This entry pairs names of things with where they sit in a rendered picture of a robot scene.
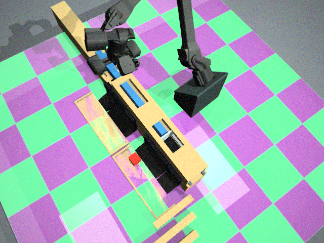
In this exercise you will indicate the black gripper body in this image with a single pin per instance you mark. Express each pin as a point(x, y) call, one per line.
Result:
point(97, 64)

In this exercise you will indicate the red cube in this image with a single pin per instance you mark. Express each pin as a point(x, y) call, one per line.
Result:
point(134, 159)

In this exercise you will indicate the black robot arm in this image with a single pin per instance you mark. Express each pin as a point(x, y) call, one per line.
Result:
point(190, 56)

